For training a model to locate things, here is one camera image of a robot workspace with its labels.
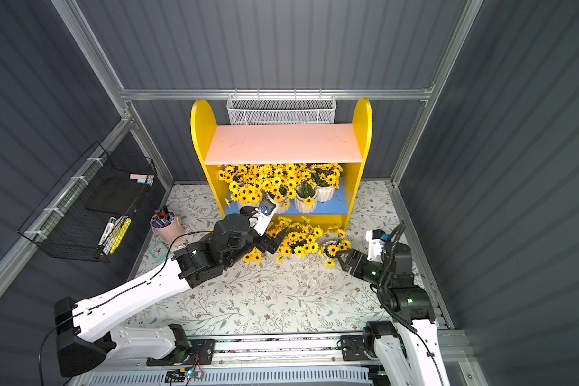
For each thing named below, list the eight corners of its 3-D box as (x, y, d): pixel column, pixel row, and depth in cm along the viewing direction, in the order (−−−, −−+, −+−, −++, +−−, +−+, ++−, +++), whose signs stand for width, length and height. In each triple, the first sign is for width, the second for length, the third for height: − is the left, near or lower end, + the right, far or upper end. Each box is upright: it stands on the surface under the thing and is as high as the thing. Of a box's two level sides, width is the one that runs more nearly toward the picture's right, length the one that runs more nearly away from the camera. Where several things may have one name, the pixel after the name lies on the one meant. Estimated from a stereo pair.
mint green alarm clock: (147, 262, 95) (144, 259, 93) (154, 244, 100) (152, 241, 99) (164, 262, 95) (162, 259, 93) (171, 244, 100) (169, 241, 99)
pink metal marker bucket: (160, 242, 100) (146, 225, 90) (168, 224, 106) (155, 206, 96) (181, 242, 100) (169, 225, 90) (187, 224, 106) (177, 206, 96)
